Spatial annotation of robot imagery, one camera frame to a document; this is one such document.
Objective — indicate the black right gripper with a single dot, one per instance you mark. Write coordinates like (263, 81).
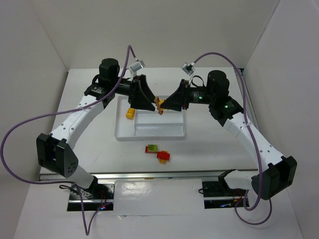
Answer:
(186, 94)

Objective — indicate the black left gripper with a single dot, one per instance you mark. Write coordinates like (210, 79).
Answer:
(135, 92)

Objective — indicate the brown lego plate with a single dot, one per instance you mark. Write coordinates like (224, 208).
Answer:
(157, 103)

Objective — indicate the yellow printed lego brick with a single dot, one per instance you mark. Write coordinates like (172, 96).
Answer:
(130, 114)

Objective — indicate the green lego brick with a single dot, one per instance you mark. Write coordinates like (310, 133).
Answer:
(153, 148)

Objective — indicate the red rounded lego brick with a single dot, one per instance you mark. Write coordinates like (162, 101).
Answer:
(163, 155)

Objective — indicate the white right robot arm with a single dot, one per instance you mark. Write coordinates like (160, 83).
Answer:
(275, 171)

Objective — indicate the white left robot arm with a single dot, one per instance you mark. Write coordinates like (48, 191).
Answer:
(55, 150)

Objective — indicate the white divided sorting tray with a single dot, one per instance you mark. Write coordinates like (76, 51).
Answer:
(147, 125)

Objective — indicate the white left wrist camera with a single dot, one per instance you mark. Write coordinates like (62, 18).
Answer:
(136, 66)

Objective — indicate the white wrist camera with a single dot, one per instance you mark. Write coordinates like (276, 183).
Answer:
(188, 68)
(136, 66)

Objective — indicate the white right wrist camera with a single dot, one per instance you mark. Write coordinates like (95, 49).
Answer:
(188, 68)

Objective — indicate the aluminium side rail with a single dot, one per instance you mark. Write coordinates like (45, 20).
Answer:
(244, 92)

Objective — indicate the aluminium table edge rail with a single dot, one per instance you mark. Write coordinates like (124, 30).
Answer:
(148, 175)

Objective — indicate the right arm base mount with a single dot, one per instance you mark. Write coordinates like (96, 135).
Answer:
(218, 195)

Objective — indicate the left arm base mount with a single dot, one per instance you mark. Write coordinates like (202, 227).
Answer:
(105, 201)

